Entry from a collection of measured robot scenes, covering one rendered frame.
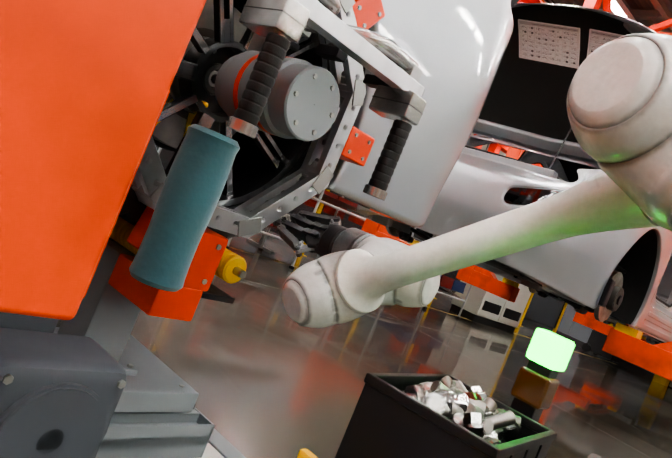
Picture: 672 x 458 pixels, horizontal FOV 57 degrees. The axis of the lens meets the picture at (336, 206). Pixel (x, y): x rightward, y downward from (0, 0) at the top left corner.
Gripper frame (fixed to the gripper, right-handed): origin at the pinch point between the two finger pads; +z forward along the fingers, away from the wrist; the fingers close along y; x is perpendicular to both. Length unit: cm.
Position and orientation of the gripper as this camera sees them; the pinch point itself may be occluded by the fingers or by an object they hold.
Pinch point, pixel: (278, 217)
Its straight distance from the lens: 133.7
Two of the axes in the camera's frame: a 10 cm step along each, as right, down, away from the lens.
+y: 7.0, -4.7, 5.4
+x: -1.6, -8.3, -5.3
